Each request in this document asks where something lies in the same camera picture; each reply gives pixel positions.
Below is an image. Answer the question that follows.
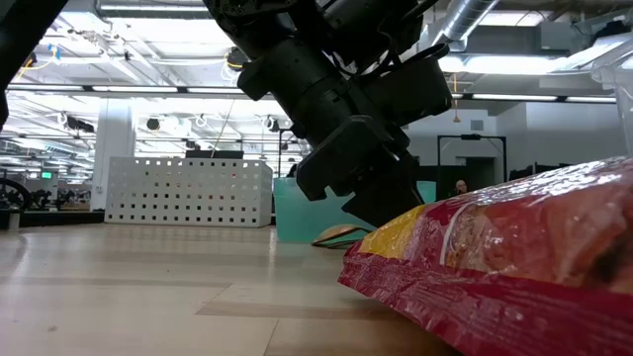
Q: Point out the black gantry frame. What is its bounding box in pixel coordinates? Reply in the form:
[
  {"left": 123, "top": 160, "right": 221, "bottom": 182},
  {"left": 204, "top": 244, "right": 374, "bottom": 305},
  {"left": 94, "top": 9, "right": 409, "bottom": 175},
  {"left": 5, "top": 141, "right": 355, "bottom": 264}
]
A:
[
  {"left": 277, "top": 127, "right": 301, "bottom": 179},
  {"left": 436, "top": 133, "right": 508, "bottom": 184}
]

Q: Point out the teal translucent plastic tray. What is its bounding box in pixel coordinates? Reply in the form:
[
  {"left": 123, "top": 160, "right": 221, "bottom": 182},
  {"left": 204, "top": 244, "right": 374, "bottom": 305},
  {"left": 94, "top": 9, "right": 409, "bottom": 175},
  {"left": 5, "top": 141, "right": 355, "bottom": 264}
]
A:
[{"left": 272, "top": 176, "right": 439, "bottom": 244}]

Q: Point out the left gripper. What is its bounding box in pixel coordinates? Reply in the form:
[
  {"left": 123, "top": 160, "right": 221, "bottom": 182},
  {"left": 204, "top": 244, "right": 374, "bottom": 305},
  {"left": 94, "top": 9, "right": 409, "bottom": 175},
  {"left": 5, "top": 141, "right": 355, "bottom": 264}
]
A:
[{"left": 236, "top": 42, "right": 425, "bottom": 228}]

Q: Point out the slanted silver air duct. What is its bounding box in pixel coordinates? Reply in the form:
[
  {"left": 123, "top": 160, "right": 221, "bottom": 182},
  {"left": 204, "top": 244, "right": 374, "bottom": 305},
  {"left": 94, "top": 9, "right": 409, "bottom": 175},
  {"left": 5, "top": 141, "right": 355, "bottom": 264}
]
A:
[{"left": 429, "top": 0, "right": 500, "bottom": 45}]

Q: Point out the white pillar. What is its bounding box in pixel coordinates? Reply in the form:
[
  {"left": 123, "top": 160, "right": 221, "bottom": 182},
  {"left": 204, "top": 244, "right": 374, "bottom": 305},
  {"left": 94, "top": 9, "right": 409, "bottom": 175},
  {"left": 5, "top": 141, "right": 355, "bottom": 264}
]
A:
[{"left": 90, "top": 97, "right": 139, "bottom": 213}]

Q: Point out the white perforated plastic basket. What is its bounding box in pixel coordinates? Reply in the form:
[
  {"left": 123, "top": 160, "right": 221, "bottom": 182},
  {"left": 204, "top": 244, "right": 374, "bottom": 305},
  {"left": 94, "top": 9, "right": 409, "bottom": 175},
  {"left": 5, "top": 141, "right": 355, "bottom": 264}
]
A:
[{"left": 104, "top": 156, "right": 275, "bottom": 229}]

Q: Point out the gold bowl purple handle spoon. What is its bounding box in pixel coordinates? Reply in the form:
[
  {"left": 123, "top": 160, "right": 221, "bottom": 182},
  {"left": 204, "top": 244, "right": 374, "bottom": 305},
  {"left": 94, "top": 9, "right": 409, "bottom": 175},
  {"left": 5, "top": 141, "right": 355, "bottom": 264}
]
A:
[{"left": 311, "top": 222, "right": 378, "bottom": 250}]

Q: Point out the clear plastic container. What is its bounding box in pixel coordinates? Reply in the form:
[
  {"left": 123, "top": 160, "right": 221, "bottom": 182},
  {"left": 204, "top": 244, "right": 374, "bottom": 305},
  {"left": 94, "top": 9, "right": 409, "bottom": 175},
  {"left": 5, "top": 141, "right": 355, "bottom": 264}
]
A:
[{"left": 589, "top": 51, "right": 633, "bottom": 160}]

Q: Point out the LED light bar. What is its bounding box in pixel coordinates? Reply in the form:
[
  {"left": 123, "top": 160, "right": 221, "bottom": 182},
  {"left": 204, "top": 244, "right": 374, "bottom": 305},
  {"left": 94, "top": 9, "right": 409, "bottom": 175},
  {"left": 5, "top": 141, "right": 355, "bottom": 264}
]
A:
[{"left": 7, "top": 82, "right": 619, "bottom": 105}]

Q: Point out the red Maruchan ramen packet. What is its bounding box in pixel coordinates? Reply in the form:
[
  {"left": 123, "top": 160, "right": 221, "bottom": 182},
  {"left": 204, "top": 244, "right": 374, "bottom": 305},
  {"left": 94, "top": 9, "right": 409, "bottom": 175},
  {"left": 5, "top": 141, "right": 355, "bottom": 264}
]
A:
[{"left": 337, "top": 156, "right": 633, "bottom": 356}]

